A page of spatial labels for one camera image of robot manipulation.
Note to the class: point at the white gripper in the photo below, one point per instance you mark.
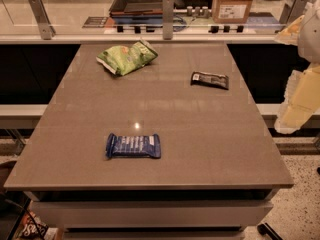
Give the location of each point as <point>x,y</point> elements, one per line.
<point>310,39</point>

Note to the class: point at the black rxbar chocolate bar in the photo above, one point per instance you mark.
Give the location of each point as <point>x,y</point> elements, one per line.
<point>210,80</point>

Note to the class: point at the blue rxbar blueberry bar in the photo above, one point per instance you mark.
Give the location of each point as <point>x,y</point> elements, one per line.
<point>133,146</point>

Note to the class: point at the cardboard box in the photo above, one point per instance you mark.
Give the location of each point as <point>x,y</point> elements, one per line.
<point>231,11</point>

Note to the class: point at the green chip bag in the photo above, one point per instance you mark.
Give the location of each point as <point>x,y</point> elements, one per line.
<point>121,60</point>

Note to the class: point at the dark tray with orange rim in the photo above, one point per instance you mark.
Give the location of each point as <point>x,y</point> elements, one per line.
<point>136,7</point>

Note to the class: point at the grey table drawer cabinet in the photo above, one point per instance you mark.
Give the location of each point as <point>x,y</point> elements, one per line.
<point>153,220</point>

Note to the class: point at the snack bag on floor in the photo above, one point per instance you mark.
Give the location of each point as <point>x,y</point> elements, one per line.
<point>33,228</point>

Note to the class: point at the right metal glass bracket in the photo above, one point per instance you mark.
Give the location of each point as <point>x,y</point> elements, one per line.
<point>292,10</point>

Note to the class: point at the metal glass bracket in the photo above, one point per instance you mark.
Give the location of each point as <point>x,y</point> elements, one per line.
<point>292,10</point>
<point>45,27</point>
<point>168,6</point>

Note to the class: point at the middle metal glass bracket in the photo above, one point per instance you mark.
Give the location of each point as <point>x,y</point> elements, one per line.
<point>168,6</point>

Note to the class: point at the left metal glass bracket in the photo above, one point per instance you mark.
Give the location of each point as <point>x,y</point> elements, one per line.
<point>45,27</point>

